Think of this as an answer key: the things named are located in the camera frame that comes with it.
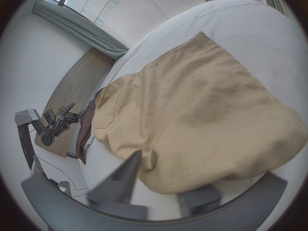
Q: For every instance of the grey-green curtain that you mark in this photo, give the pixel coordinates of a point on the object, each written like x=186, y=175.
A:
x=79, y=24

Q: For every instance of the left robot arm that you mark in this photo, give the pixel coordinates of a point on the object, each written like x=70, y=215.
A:
x=45, y=138

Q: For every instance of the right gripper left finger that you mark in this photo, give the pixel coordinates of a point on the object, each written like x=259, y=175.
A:
x=120, y=184

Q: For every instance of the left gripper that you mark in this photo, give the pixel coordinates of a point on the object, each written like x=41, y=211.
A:
x=70, y=118

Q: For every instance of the dark blue garment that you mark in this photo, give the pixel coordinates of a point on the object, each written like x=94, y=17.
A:
x=98, y=94

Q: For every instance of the window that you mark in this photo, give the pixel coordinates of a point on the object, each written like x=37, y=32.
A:
x=144, y=11

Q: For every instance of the bed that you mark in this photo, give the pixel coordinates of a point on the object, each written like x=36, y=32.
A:
x=252, y=32

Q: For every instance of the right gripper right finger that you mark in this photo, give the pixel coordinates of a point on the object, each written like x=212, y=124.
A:
x=199, y=200

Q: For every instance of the tan shorts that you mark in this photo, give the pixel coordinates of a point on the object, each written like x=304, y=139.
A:
x=192, y=119

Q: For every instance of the brown garment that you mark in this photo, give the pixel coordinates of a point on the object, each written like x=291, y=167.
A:
x=84, y=131

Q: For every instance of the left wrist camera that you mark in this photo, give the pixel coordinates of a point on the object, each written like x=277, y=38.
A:
x=49, y=114

